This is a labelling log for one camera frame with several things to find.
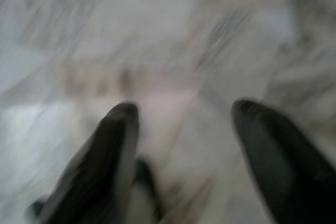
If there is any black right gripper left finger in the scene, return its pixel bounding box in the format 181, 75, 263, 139
39, 102, 140, 224

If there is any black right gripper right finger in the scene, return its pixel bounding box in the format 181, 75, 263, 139
232, 99, 336, 224

